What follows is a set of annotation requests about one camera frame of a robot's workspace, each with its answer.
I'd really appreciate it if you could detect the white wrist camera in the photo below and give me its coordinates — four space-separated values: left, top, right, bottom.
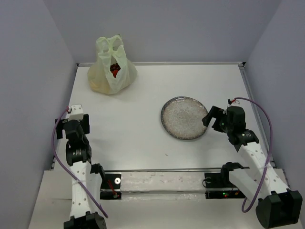
227 98 240 106
67 104 84 121

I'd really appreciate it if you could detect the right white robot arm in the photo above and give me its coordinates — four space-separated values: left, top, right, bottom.
202 106 303 229

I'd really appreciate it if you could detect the aluminium rail edge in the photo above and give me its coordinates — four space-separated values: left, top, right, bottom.
76 61 246 67
238 62 276 167

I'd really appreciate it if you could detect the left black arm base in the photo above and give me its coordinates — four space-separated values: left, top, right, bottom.
100 173 122 200

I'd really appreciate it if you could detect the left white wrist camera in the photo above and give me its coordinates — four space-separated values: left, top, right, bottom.
67 104 84 121

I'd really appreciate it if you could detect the speckled ceramic plate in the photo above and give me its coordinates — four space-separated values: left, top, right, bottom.
160 96 208 140

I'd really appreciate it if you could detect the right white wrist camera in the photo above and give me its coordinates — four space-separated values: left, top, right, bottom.
227 98 240 106

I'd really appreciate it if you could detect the aluminium rail back edge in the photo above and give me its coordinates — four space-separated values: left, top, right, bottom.
76 61 246 67

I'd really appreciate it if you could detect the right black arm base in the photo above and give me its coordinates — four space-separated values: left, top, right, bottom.
202 173 245 199

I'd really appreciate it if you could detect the aluminium rail right edge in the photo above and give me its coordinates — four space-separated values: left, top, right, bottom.
238 62 276 167

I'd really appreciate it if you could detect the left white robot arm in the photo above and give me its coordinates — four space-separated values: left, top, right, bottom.
51 114 108 229

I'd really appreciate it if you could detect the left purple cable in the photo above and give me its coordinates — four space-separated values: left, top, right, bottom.
51 107 109 219

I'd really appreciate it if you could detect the red orange fake fruit bunch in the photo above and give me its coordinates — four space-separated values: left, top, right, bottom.
110 63 121 78

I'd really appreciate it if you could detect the translucent yellowish plastic bag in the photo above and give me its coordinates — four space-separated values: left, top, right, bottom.
87 35 138 95

